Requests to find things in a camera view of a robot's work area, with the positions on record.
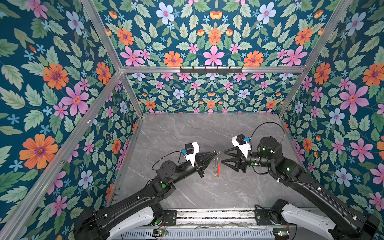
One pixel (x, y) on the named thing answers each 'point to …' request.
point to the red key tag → (218, 169)
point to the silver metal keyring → (215, 167)
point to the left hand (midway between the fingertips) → (217, 153)
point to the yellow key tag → (216, 177)
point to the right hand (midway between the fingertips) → (224, 155)
